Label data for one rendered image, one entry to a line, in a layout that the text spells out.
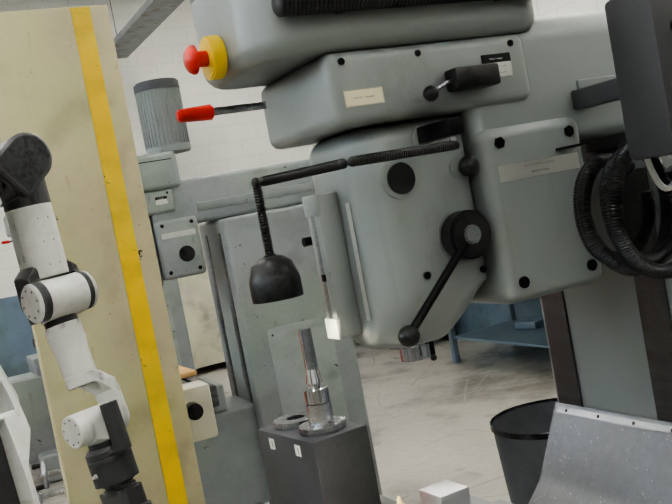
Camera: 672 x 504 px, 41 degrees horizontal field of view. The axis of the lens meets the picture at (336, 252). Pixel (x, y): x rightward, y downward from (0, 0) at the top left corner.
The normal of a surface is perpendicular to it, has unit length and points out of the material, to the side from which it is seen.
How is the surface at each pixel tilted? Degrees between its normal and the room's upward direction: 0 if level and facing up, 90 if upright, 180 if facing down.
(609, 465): 63
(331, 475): 90
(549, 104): 90
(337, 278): 90
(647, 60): 90
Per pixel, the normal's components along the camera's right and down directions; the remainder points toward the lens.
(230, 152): 0.44, -0.04
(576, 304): -0.88, 0.18
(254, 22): -0.40, 0.12
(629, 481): -0.86, -0.29
